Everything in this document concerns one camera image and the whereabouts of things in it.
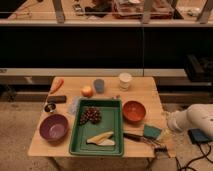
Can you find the black box on shelf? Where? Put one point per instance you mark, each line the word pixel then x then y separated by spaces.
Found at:
pixel 199 69

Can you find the green plastic tray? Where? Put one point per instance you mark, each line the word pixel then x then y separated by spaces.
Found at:
pixel 111 120

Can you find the light grey towel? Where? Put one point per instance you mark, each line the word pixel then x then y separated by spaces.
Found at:
pixel 72 108

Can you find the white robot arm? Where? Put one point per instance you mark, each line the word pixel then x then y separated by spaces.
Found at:
pixel 195 116

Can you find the blue grey cup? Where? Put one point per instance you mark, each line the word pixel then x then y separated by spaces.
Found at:
pixel 99 85

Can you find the green sponge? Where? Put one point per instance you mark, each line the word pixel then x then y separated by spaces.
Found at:
pixel 151 132

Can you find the purple bowl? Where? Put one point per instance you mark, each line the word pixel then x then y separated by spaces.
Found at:
pixel 53 127

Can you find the black rectangular block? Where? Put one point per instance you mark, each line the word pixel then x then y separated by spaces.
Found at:
pixel 57 99

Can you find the red yellow apple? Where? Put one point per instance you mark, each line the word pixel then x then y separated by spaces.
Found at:
pixel 87 91

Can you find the orange carrot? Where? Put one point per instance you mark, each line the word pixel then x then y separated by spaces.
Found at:
pixel 56 86

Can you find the blue foot pedal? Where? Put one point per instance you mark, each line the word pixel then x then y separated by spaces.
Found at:
pixel 198 136

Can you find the black handled knife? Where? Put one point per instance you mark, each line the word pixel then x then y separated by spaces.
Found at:
pixel 139 138

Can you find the small metal cup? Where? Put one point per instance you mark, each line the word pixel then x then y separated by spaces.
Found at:
pixel 50 107

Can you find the orange bowl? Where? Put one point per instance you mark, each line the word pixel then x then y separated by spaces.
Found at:
pixel 134 111

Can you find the wooden table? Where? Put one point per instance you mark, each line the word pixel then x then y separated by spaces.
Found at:
pixel 142 89

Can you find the bunch of dark grapes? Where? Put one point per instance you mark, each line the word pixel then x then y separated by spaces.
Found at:
pixel 91 114

